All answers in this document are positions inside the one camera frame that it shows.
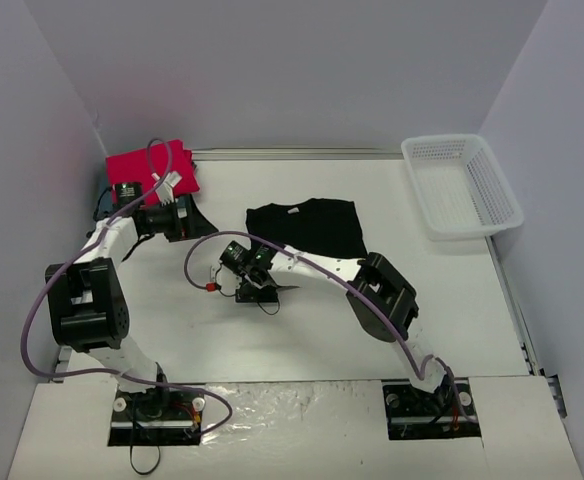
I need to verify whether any black t shirt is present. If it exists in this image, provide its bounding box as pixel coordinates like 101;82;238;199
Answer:
189;197;368;294

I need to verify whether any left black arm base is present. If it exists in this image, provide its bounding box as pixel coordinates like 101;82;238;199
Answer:
107;389;206;447

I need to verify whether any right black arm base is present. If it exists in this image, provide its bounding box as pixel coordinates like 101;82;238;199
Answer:
382;381;481;441

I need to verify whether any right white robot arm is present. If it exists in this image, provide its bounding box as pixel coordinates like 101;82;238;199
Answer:
219;241;452;413

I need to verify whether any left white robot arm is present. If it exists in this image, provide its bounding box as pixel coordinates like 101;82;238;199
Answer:
45;182;194;418

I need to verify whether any folded red t shirt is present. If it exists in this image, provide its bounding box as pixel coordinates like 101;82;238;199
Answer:
106;139;200;197

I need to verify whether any folded teal t shirt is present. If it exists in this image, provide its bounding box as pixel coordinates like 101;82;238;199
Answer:
92;186;113;222

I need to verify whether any white plastic basket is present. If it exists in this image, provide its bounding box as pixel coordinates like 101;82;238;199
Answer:
401;134;524;241

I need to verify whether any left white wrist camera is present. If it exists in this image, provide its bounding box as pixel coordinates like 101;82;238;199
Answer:
152;171;182;205

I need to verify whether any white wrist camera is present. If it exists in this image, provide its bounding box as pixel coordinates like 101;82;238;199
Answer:
205;265;229;297
152;171;182;205

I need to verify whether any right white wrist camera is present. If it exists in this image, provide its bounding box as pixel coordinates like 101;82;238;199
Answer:
205;265;229;297

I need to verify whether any aluminium table rail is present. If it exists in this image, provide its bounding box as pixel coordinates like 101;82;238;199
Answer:
192;147;404;162

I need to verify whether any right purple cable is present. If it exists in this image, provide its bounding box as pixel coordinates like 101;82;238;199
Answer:
184;229;476;419

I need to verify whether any purple cable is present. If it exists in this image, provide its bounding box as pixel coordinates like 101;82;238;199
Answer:
184;229;476;419
20;138;234;435

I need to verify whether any black loop cable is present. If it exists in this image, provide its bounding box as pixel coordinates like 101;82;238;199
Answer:
128;442;163;475

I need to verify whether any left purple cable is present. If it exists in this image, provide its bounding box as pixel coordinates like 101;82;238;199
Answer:
20;138;234;435

